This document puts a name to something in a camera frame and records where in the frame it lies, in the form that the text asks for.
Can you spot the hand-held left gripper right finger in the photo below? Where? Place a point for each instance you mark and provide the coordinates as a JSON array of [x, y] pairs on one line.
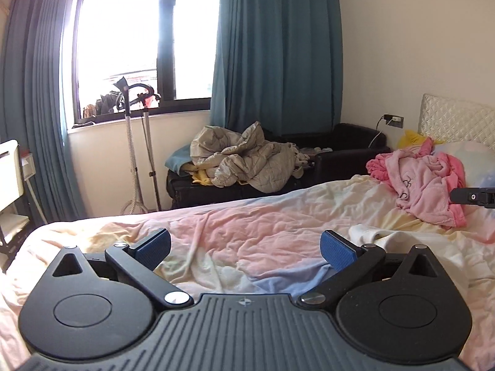
[[336, 251]]

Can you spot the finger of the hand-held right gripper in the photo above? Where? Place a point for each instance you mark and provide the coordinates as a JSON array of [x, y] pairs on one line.
[[471, 196]]

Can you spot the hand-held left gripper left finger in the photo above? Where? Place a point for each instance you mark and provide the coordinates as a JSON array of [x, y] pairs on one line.
[[154, 245]]

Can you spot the cream pants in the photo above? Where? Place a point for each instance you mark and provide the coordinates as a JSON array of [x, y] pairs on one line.
[[386, 235]]

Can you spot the pile of light clothes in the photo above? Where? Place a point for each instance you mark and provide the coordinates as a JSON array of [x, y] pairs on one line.
[[309, 154]]

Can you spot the pastel pillow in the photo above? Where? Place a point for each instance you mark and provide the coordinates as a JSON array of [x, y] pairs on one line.
[[475, 158]]

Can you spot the pink fleece robe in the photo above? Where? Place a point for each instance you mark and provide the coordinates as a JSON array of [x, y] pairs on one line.
[[417, 177]]

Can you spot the white quilted headboard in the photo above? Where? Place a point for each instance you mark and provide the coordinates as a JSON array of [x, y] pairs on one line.
[[456, 119]]

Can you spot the white sweatpants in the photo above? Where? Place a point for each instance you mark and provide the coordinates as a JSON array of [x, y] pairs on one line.
[[232, 220]]

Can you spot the yellow cloth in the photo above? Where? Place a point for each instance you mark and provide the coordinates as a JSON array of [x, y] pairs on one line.
[[203, 177]]

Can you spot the yellow plush toy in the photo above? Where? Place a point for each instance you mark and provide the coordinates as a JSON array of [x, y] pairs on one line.
[[410, 139]]

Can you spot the teal pillow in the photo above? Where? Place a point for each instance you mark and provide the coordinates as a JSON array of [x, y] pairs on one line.
[[180, 160]]

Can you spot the garment steamer stand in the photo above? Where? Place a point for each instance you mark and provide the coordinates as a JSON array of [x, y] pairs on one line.
[[131, 154]]

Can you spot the black sofa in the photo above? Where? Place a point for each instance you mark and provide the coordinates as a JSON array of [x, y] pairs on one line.
[[348, 143]]

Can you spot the grey quilted blanket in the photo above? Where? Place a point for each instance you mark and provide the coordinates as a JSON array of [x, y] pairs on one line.
[[247, 158]]

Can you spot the blue curtain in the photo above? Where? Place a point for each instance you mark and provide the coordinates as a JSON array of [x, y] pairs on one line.
[[34, 85], [270, 46]]

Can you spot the dark framed window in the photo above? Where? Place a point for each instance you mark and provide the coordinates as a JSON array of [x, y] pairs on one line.
[[116, 27]]

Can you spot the wall power outlet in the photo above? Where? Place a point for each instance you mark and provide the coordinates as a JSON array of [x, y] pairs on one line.
[[396, 120]]

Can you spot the white chair with black frame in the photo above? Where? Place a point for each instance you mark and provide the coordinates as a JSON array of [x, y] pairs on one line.
[[7, 177]]

